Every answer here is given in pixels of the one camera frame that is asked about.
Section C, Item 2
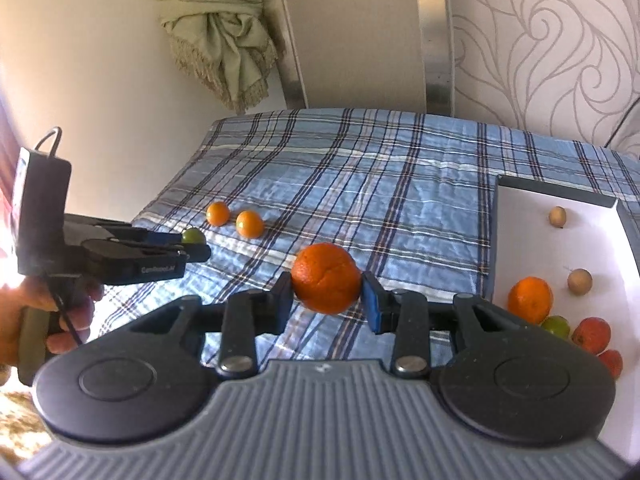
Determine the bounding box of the small green fruit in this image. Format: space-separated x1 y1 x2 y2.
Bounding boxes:
181 228 206 245

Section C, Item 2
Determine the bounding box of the yellow-orange oval fruit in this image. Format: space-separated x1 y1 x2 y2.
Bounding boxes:
235 210 265 240

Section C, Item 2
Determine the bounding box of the orange mandarin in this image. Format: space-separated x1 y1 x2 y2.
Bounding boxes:
291 243 361 315
506 276 553 325

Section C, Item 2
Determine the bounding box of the large green fruit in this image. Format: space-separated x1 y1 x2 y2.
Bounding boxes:
540 315 572 340

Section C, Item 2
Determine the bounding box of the brown kiwi fruit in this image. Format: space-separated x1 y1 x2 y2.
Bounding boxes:
566 269 593 296

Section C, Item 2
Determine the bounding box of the small orange-brown fruit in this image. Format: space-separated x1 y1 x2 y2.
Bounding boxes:
548 206 567 229

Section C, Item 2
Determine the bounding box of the red apple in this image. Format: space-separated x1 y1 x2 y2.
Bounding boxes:
572 316 612 356

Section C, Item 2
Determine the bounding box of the small red fruit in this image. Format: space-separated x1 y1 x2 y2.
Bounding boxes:
598 349 624 380

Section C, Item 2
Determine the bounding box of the person's left hand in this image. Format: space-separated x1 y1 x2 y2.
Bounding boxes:
1 276 104 367

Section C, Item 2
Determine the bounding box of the blue plaid tablecloth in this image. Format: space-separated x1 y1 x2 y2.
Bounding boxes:
92 109 639 336

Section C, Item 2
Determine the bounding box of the dark box white inside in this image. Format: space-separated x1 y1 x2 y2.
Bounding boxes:
483 176 639 463

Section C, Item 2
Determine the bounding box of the green fringed curtain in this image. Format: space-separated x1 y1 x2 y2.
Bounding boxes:
156 0 278 114

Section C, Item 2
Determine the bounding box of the silver framed panel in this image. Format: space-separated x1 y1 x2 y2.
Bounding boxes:
264 0 454 116

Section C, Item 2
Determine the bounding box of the black camera box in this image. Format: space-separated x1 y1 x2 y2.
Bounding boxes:
12 127 72 244

